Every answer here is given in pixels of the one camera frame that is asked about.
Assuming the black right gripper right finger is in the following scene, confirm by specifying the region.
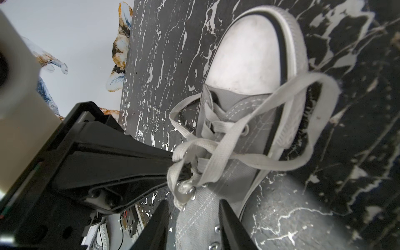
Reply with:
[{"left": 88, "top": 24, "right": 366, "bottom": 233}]
[{"left": 218, "top": 200, "right": 258, "bottom": 250}]

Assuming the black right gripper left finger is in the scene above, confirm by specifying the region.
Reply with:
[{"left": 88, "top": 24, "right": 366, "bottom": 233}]
[{"left": 130, "top": 200, "right": 170, "bottom": 250}]

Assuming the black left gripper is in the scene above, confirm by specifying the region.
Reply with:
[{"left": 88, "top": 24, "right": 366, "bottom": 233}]
[{"left": 1, "top": 102, "right": 173, "bottom": 250}]

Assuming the grey canvas sneaker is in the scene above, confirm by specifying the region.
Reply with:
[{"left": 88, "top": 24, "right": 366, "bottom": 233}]
[{"left": 174, "top": 6, "right": 308, "bottom": 250}]

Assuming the white shoelace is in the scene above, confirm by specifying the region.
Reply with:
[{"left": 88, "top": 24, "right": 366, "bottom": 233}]
[{"left": 167, "top": 72, "right": 340, "bottom": 211}]

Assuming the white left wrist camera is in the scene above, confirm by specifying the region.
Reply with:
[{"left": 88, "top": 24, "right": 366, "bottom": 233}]
[{"left": 1, "top": 13, "right": 61, "bottom": 199}]

